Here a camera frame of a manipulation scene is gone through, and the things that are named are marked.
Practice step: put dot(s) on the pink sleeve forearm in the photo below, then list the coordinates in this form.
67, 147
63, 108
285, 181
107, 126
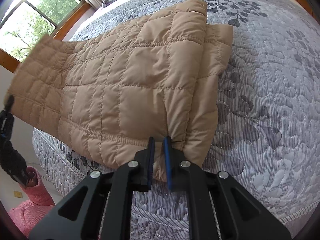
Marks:
27, 214

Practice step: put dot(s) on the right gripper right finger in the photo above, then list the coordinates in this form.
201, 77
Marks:
218, 206

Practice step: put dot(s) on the grey floral quilted bedspread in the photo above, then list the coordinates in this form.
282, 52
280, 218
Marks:
267, 135

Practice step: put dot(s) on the beige quilted puffer jacket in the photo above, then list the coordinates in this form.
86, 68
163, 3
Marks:
154, 76

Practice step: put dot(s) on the left window wooden frame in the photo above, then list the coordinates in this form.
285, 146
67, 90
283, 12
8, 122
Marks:
26, 21

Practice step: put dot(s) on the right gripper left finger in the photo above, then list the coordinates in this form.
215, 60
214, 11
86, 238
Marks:
100, 206

